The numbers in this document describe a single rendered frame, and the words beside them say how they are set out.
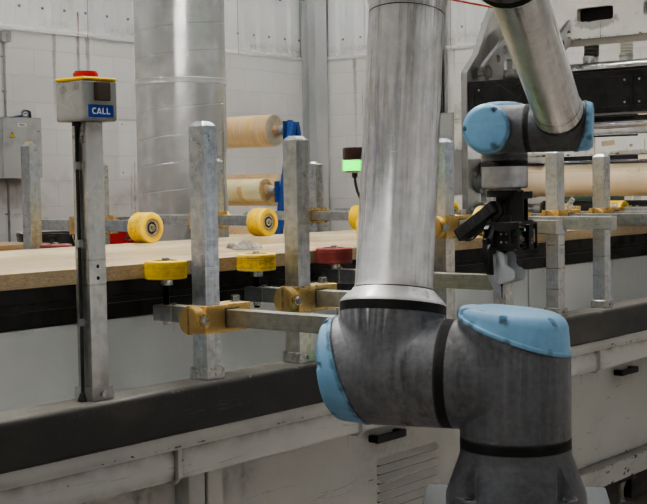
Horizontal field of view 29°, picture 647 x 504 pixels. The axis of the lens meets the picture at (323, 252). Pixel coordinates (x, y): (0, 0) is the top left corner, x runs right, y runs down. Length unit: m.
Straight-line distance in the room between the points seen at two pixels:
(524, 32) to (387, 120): 0.32
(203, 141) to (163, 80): 4.32
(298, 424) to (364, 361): 0.79
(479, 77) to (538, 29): 3.35
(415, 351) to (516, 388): 0.14
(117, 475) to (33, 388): 0.23
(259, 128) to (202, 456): 7.55
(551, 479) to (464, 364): 0.19
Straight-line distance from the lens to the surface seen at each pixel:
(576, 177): 4.97
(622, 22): 5.23
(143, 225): 3.27
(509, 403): 1.65
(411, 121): 1.76
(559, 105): 2.19
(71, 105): 2.04
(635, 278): 4.11
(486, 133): 2.31
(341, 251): 2.70
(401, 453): 3.14
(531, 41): 2.00
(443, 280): 2.55
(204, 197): 2.22
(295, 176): 2.40
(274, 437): 2.43
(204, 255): 2.22
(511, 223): 2.44
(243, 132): 9.85
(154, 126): 6.55
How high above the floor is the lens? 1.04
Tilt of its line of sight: 3 degrees down
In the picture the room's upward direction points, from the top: 1 degrees counter-clockwise
